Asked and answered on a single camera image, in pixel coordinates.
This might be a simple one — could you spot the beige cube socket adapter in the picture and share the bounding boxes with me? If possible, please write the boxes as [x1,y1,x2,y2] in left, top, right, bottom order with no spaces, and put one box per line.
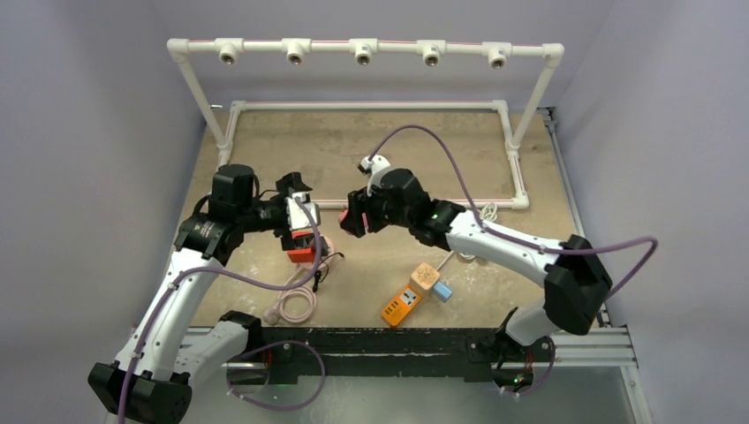
[408,262,441,295]

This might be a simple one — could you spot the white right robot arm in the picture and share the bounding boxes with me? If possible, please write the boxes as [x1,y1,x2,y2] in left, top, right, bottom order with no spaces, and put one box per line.
[339,168,612,360]

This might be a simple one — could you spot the red cube socket adapter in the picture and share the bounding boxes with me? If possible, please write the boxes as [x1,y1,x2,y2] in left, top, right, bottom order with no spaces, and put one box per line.
[286,245,316,264]

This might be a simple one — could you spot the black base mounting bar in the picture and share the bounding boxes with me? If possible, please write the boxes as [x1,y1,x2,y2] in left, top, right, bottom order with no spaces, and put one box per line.
[229,327,555,386]

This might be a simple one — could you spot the black charger adapter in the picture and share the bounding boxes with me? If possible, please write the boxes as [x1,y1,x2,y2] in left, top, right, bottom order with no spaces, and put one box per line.
[312,252,345,293]

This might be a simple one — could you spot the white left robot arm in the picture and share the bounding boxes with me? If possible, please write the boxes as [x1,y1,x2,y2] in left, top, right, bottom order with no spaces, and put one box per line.
[87,164,320,423]

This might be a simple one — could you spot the white PVC pipe frame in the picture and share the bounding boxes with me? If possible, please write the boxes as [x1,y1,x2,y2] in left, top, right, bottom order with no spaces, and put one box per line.
[166,37,566,212]

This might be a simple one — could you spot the aluminium rail frame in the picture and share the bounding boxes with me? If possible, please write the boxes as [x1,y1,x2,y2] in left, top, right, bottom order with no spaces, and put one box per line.
[182,110,633,423]

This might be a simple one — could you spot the pink square charger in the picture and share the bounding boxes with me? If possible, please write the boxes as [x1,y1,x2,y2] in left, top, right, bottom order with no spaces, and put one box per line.
[338,209,362,238]

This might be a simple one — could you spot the orange power strip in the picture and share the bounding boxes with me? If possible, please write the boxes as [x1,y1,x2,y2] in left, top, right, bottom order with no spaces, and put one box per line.
[381,252,456,329]

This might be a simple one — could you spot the blue square charger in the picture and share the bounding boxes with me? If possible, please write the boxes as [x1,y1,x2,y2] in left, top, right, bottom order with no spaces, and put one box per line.
[432,281,453,303]

